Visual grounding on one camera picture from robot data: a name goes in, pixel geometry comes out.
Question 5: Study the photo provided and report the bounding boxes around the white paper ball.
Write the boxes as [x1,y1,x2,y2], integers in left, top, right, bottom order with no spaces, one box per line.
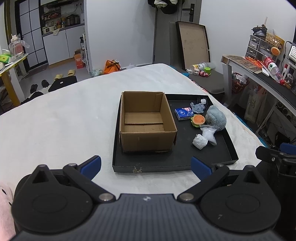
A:
[192,134,208,150]

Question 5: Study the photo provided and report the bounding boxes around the clear bag of white beads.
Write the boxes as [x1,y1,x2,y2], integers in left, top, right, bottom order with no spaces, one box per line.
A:
[200,125,218,146]

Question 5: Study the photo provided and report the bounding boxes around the burger plush toy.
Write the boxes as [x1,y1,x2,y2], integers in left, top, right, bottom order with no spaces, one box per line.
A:
[191,114,206,128]

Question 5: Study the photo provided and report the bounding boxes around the grey fluffy plush toy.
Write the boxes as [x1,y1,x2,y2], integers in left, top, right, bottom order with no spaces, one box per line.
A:
[205,105,227,131]

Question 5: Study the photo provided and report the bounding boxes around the blue tissue pack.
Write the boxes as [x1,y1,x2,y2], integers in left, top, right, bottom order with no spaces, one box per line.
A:
[175,108,194,121]

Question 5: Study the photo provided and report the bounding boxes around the grey crochet coaster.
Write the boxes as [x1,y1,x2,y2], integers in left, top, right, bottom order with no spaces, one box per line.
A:
[190,102,206,114]

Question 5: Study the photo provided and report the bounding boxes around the black shallow tray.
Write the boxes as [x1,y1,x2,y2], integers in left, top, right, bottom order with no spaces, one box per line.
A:
[112,93,238,173]

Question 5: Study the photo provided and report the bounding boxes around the brown cardboard box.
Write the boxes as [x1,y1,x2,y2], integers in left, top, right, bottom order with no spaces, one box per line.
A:
[119,91,177,152]

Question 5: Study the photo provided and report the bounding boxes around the plastic water bottle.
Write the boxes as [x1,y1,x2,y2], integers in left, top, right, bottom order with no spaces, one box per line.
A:
[262,55,285,85]

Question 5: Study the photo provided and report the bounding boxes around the red basket under desk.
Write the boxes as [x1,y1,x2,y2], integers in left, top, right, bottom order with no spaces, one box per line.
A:
[232,72,249,94]

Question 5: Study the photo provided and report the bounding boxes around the black laptop bag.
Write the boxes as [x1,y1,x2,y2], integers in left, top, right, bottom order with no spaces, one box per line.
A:
[48,76,77,92]

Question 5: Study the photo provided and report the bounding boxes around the grey bench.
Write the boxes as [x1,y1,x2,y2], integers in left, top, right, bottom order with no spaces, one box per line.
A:
[189,70,224,94]

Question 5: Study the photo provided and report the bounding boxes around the yellow slipper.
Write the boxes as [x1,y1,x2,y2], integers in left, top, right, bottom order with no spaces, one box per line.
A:
[68,69,75,76]
[54,74,63,80]

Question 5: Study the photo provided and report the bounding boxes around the green small container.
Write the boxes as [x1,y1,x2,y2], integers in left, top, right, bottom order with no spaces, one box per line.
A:
[204,67,211,75]

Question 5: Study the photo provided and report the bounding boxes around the orange bag on floor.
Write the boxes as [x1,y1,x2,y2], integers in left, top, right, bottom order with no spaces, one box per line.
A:
[103,60,121,74]

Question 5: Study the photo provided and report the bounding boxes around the orange cardboard box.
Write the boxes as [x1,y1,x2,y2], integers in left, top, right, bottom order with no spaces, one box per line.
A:
[74,49,85,69]

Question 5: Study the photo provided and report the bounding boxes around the drawer organizer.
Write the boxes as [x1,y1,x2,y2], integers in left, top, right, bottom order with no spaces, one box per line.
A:
[245,35,273,60]

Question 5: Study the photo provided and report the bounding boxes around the white kitchen cabinet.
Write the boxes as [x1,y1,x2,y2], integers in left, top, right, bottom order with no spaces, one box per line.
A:
[43,25,85,65]

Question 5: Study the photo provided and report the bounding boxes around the yellow side table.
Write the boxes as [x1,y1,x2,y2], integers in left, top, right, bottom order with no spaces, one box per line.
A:
[1,54,28,107]

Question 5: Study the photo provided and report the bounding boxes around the large framed cork board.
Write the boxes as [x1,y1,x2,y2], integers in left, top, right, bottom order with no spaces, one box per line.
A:
[176,21,211,70]

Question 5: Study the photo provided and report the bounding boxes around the glass jar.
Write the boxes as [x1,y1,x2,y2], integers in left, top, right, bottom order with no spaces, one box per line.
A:
[9,34,30,61]

